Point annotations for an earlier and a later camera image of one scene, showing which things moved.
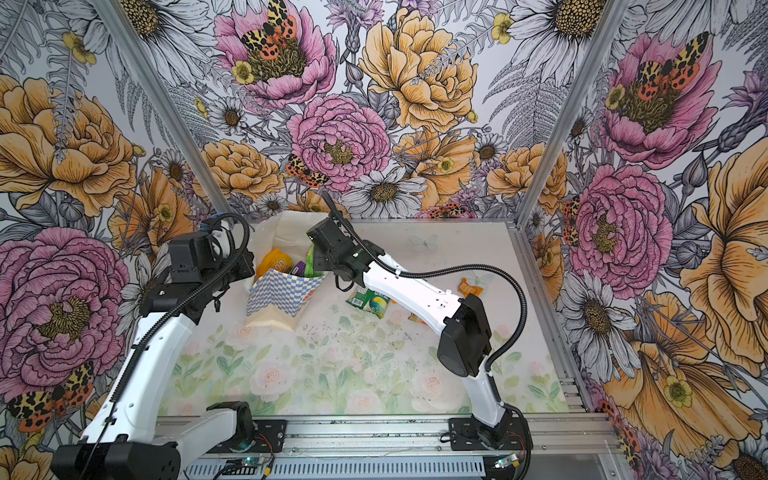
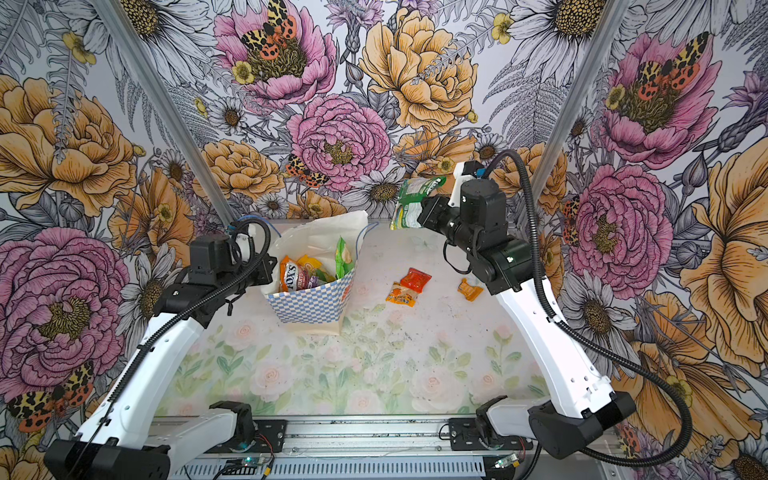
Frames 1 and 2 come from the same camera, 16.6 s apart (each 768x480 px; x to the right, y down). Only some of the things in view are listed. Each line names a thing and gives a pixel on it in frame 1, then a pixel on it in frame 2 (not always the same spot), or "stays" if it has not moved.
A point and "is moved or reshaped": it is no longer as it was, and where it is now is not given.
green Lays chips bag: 310,263 is moved or reshaped
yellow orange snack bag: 274,260 → 313,263
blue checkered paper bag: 280,300 is moved or reshaped
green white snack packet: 368,299 → 411,193
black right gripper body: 324,261 → 445,220
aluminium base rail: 563,446 stays
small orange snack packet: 465,289 stays
